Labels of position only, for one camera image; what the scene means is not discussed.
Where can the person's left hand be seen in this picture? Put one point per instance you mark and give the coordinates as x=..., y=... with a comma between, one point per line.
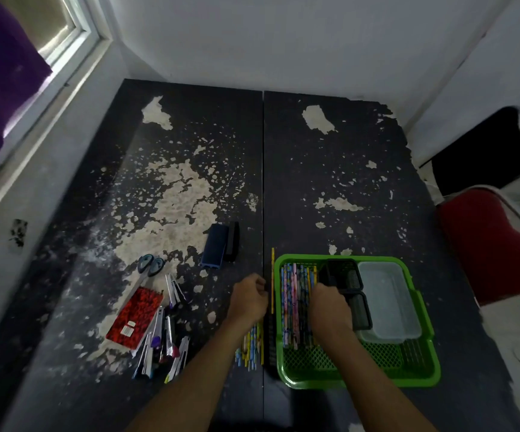
x=246, y=303

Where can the person's right hand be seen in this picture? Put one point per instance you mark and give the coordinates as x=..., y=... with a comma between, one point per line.
x=332, y=317

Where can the person's left fingers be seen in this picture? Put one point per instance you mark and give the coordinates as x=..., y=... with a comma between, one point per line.
x=258, y=284

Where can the person's right fingers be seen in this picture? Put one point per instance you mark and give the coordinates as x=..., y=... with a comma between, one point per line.
x=325, y=290

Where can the bundle of colourful pencils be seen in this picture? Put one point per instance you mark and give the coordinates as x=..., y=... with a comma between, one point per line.
x=252, y=348

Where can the person's left forearm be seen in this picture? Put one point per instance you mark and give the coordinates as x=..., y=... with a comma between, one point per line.
x=192, y=384

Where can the person's right forearm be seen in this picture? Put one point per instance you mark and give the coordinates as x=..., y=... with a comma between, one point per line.
x=372, y=384

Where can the yellow pencil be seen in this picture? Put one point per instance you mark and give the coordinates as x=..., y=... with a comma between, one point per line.
x=272, y=278

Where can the row of patterned pencils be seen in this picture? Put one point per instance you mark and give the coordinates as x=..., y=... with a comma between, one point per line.
x=294, y=305

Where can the black board eraser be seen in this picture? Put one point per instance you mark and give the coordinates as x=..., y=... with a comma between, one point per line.
x=232, y=240

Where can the blue board eraser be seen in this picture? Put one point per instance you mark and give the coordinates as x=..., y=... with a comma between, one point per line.
x=214, y=246

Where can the clear plastic container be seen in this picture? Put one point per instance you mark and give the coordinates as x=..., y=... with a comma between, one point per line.
x=388, y=301

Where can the green plastic mesh basket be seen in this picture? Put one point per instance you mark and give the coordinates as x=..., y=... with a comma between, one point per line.
x=359, y=366

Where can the pile of pens and cutters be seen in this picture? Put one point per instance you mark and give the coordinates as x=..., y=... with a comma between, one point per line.
x=167, y=337

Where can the red patterned notebook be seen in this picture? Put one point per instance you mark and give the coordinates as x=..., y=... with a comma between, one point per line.
x=134, y=318

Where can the red padded chair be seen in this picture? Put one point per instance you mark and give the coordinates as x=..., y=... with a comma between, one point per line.
x=485, y=247

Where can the black padded chair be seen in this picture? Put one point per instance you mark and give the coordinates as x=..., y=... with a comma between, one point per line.
x=485, y=152

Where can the white window frame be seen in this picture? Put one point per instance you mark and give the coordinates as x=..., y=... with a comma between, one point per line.
x=68, y=44

